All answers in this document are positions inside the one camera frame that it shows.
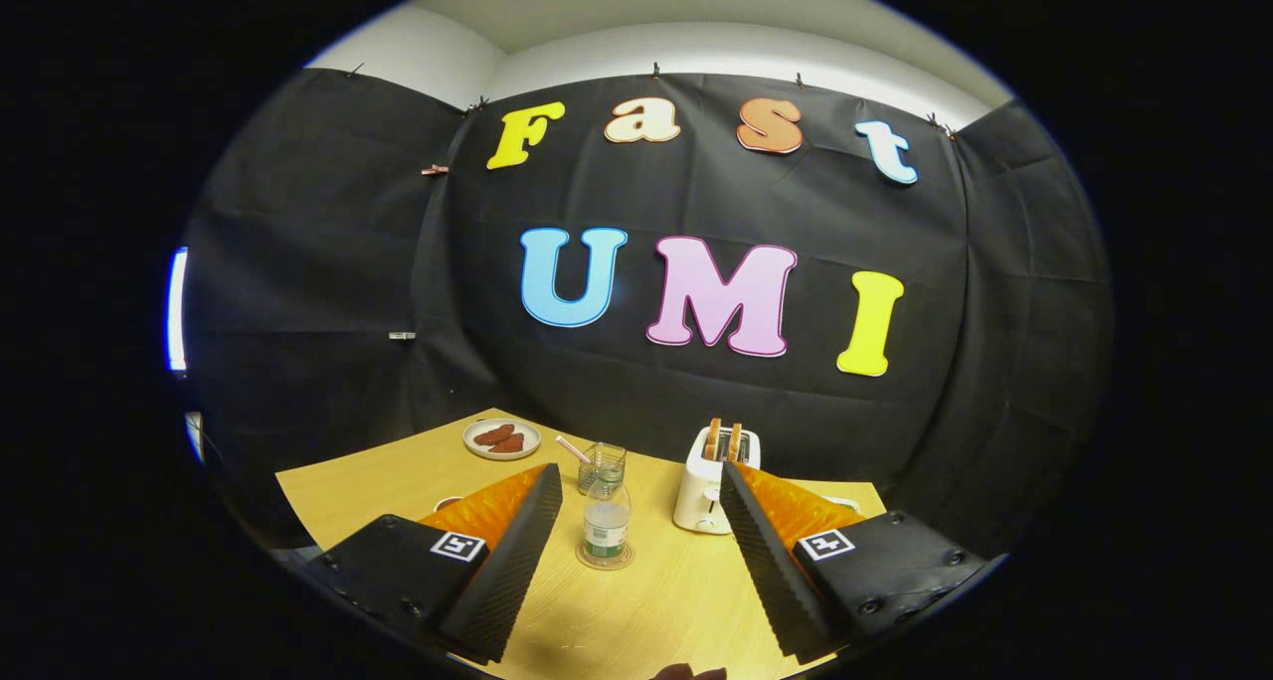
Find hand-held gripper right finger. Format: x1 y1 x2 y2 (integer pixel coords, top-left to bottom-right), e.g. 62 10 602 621
719 461 1008 664

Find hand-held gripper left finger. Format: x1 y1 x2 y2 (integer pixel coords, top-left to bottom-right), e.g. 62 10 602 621
296 463 566 666

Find round wooden coaster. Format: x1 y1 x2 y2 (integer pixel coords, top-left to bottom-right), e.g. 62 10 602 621
575 541 636 572

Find clear plastic bottle green ring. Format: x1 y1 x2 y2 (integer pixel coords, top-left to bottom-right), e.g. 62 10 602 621
582 464 634 565

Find white toaster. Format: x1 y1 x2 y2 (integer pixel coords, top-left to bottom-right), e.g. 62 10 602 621
673 426 762 535

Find wooden table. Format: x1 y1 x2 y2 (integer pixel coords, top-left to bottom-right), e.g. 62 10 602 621
275 409 888 680

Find clear drinking glass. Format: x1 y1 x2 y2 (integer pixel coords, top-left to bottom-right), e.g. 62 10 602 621
577 441 629 497

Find white round plate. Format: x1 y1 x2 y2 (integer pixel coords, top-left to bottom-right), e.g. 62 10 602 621
463 418 543 461

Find black backdrop cloth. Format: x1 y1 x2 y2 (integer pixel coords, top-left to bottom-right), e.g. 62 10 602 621
184 69 1115 562

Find bright white panel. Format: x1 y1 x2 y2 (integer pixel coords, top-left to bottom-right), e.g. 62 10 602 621
167 248 190 373

